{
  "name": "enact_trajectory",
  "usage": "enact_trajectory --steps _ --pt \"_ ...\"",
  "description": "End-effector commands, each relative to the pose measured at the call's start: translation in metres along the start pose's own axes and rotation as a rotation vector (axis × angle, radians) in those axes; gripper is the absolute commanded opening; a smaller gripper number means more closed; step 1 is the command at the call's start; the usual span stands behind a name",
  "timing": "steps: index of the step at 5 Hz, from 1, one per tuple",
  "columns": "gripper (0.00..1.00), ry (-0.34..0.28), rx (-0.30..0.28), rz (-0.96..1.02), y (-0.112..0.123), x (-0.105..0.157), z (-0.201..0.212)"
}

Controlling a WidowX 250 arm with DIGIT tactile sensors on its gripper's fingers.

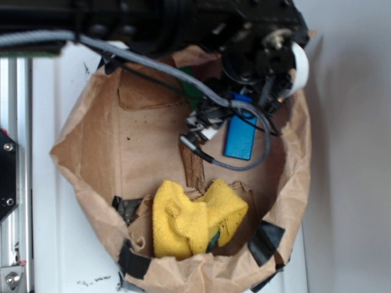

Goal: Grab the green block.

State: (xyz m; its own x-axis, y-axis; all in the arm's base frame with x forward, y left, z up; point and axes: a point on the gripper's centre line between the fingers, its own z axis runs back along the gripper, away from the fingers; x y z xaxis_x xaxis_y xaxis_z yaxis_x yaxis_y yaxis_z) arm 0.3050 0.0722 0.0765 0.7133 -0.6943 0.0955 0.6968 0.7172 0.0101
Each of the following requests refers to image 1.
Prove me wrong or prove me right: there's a yellow cloth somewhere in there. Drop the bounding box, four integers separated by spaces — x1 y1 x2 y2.
152 179 249 260

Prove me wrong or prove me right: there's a green block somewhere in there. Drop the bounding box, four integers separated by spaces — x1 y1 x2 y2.
178 67 203 110

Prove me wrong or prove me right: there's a brown paper bag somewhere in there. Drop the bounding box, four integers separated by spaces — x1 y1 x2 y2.
50 68 312 292

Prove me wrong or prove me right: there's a grey braided cable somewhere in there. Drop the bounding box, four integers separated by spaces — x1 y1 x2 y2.
0 31 272 171

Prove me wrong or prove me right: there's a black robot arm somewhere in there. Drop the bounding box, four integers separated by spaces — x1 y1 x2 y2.
1 1 310 113

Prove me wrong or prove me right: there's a brown bark piece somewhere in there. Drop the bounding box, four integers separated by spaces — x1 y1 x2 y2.
179 142 206 194

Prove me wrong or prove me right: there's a white plastic lid tray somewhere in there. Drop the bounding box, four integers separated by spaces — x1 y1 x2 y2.
32 43 307 292

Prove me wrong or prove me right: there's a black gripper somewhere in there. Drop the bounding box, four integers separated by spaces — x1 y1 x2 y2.
210 1 310 114

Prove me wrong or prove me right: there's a black octagonal mount plate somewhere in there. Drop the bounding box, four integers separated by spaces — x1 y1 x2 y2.
0 129 18 223

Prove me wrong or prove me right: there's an aluminium frame rail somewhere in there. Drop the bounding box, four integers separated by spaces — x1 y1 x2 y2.
1 57 34 292

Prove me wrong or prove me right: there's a blue block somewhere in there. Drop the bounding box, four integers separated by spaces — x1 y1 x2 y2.
224 109 257 161

